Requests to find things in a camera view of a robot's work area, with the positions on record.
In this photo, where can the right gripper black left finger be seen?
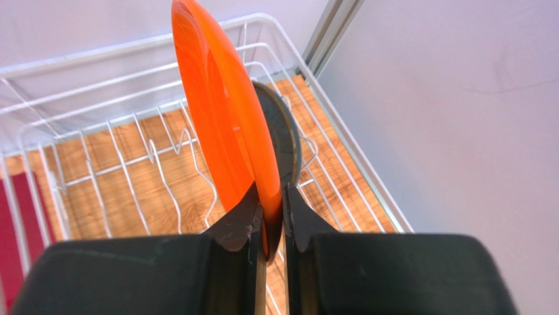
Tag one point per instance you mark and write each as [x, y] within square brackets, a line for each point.
[219, 271]

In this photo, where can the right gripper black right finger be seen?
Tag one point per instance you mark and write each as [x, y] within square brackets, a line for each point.
[333, 272]

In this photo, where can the orange plate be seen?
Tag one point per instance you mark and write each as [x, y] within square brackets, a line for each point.
[227, 116]

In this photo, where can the dark grey plate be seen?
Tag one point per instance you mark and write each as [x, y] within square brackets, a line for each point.
[283, 133]

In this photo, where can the red file folder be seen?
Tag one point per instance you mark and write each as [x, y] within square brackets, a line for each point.
[12, 246]

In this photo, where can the white wire dish rack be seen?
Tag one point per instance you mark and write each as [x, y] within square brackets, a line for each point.
[106, 140]

